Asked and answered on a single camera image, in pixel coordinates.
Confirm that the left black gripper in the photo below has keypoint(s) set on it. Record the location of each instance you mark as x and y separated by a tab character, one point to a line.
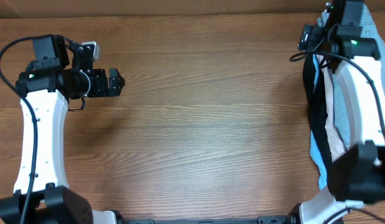
108	83

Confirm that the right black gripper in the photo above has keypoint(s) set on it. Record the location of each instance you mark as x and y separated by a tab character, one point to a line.
306	37

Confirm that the light blue denim shorts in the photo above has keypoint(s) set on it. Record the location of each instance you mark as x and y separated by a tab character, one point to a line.
357	69

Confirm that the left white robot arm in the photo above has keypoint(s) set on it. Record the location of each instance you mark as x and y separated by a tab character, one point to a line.
61	71

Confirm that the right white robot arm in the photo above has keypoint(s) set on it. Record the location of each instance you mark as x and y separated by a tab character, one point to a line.
357	177

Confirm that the black garment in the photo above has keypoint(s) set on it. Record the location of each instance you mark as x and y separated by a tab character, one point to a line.
317	110

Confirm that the beige shorts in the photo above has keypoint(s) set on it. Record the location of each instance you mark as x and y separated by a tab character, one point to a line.
330	124

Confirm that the light blue garment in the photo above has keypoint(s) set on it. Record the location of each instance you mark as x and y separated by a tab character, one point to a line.
314	150

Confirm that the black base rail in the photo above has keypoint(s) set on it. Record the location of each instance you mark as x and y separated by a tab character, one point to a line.
278	219

